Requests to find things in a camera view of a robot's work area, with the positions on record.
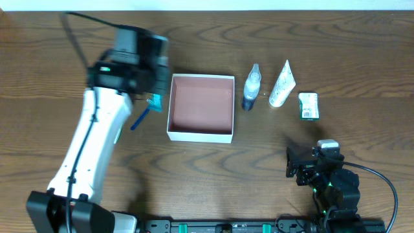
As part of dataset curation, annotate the blue toothbrush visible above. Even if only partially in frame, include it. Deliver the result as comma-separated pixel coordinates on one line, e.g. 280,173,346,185
130,94,163,131

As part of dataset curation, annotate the green and white small packet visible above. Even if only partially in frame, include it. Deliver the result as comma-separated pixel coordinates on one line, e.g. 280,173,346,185
298,93,320,121

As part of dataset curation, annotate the white cream tube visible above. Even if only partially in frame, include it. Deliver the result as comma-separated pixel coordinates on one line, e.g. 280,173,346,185
268,60,296,107

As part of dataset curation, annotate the white box with pink interior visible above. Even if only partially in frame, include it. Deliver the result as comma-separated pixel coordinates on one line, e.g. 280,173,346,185
167,74,235,144

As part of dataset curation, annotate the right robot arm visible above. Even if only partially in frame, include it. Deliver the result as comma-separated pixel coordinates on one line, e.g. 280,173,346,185
286,142,367,233

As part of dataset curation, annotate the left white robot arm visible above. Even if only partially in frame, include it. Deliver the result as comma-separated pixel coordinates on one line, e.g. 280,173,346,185
26,50,169,232

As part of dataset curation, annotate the clear spray bottle dark liquid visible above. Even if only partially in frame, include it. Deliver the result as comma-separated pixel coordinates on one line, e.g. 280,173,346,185
241,63,261,111

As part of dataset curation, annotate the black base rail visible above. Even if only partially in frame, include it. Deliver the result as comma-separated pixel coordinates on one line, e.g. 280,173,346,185
135,219,386,233

